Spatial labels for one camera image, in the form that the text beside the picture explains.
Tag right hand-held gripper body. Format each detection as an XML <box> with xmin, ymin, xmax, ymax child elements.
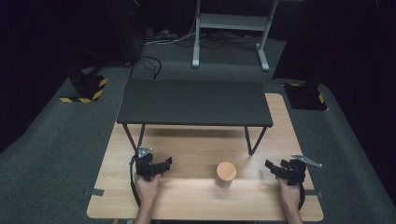
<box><xmin>279</xmin><ymin>154</ymin><xmax>323</xmax><ymax>187</ymax></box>

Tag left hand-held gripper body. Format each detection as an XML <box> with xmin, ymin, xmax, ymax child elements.
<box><xmin>134</xmin><ymin>146</ymin><xmax>161</xmax><ymax>182</ymax></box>

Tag round wooden canister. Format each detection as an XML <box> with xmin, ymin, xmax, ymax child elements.
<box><xmin>215</xmin><ymin>161</ymin><xmax>238</xmax><ymax>189</ymax></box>

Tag person's left hand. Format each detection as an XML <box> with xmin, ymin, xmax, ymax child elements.
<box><xmin>134</xmin><ymin>173</ymin><xmax>162</xmax><ymax>207</ymax></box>

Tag person's right hand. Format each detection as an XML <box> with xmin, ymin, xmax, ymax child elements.
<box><xmin>276</xmin><ymin>177</ymin><xmax>302</xmax><ymax>210</ymax></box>

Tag grey tape strip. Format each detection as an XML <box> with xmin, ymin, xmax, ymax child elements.
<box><xmin>305</xmin><ymin>189</ymin><xmax>325</xmax><ymax>199</ymax></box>
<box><xmin>83</xmin><ymin>188</ymin><xmax>106</xmax><ymax>198</ymax></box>

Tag black desktop shelf riser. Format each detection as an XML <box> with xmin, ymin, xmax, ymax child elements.
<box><xmin>116</xmin><ymin>77</ymin><xmax>275</xmax><ymax>156</ymax></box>

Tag white metal stand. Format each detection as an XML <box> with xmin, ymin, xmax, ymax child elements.
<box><xmin>191</xmin><ymin>0</ymin><xmax>278</xmax><ymax>73</ymax></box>

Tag left hand-held gripper black cable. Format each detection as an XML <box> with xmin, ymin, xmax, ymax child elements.
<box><xmin>129</xmin><ymin>154</ymin><xmax>142</xmax><ymax>208</ymax></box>

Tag hand-held gripper black cable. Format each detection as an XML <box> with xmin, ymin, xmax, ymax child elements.
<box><xmin>129</xmin><ymin>154</ymin><xmax>142</xmax><ymax>208</ymax></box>
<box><xmin>297</xmin><ymin>182</ymin><xmax>307</xmax><ymax>211</ymax></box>

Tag right hand-held gripper black cable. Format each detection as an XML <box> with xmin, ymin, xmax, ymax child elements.
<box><xmin>297</xmin><ymin>182</ymin><xmax>307</xmax><ymax>211</ymax></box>

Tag black base plate yellow stripes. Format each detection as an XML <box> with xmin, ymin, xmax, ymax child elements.
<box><xmin>283</xmin><ymin>80</ymin><xmax>329</xmax><ymax>112</ymax></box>
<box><xmin>59</xmin><ymin>72</ymin><xmax>109</xmax><ymax>105</ymax></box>

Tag black floor cable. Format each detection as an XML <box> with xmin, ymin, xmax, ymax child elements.
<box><xmin>135</xmin><ymin>55</ymin><xmax>163</xmax><ymax>80</ymax></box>

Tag white floor cable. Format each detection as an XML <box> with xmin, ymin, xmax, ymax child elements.
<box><xmin>143</xmin><ymin>18</ymin><xmax>198</xmax><ymax>47</ymax></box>

